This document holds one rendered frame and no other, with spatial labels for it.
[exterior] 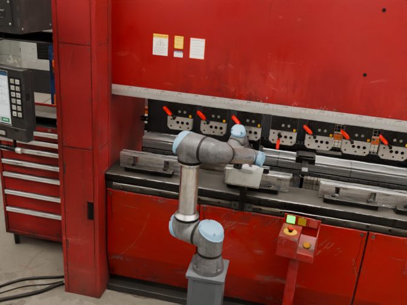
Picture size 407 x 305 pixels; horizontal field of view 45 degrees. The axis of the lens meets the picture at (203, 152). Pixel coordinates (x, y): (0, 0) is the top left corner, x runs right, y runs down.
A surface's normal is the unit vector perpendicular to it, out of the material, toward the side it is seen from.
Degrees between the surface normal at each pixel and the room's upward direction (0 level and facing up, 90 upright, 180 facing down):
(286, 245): 90
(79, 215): 90
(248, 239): 90
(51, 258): 0
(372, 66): 90
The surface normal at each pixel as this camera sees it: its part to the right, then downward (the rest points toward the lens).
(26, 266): 0.07, -0.92
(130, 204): -0.22, 0.36
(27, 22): 0.93, 0.20
